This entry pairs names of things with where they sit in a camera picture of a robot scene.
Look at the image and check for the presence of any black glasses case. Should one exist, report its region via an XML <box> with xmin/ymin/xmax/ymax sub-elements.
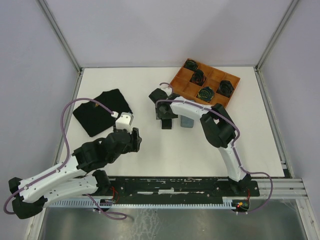
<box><xmin>161</xmin><ymin>119</ymin><xmax>173</xmax><ymax>130</ymax></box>

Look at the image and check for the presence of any grey-blue glasses case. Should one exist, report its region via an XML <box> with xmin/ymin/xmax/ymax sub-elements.
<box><xmin>180</xmin><ymin>115</ymin><xmax>194</xmax><ymax>129</ymax></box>

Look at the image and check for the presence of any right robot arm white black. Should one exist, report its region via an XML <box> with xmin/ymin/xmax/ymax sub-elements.
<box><xmin>149</xmin><ymin>88</ymin><xmax>252</xmax><ymax>196</ymax></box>

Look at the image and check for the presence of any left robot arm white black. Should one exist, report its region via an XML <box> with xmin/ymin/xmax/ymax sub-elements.
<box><xmin>8</xmin><ymin>127</ymin><xmax>142</xmax><ymax>219</ymax></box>

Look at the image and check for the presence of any orange wooden divider tray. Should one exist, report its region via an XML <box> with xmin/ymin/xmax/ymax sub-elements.
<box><xmin>170</xmin><ymin>58</ymin><xmax>240</xmax><ymax>108</ymax></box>

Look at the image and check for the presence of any black folded t-shirt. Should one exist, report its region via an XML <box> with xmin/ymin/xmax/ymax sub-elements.
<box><xmin>73</xmin><ymin>89</ymin><xmax>132</xmax><ymax>137</ymax></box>

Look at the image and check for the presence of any rolled dark tie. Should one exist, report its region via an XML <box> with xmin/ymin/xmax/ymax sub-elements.
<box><xmin>190</xmin><ymin>69</ymin><xmax>206</xmax><ymax>86</ymax></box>
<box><xmin>216</xmin><ymin>80</ymin><xmax>235</xmax><ymax>98</ymax></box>
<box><xmin>183</xmin><ymin>59</ymin><xmax>198</xmax><ymax>71</ymax></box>

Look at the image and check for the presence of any rolled dark tie top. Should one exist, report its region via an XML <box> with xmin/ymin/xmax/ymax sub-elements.
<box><xmin>183</xmin><ymin>59</ymin><xmax>198</xmax><ymax>71</ymax></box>

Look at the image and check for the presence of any rolled dark tie right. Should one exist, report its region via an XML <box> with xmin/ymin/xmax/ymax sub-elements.
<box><xmin>216</xmin><ymin>80</ymin><xmax>235</xmax><ymax>98</ymax></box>

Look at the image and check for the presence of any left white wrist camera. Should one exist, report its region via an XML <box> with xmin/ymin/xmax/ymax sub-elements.
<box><xmin>115</xmin><ymin>112</ymin><xmax>134</xmax><ymax>133</ymax></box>

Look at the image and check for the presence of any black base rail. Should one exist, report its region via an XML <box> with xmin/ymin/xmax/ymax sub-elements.
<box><xmin>106</xmin><ymin>176</ymin><xmax>260</xmax><ymax>205</ymax></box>

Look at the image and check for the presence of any white slotted cable duct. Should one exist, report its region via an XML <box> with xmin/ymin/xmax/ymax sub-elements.
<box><xmin>49</xmin><ymin>197</ymin><xmax>251</xmax><ymax>209</ymax></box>

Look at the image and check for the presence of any right aluminium frame post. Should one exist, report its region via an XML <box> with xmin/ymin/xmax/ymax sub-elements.
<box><xmin>254</xmin><ymin>0</ymin><xmax>301</xmax><ymax>71</ymax></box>

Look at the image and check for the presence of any aluminium frame post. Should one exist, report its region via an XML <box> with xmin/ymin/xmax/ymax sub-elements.
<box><xmin>254</xmin><ymin>0</ymin><xmax>301</xmax><ymax>71</ymax></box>
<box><xmin>35</xmin><ymin>0</ymin><xmax>82</xmax><ymax>73</ymax></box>

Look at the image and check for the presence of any left aluminium frame post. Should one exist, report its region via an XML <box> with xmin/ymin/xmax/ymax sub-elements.
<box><xmin>35</xmin><ymin>0</ymin><xmax>82</xmax><ymax>73</ymax></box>

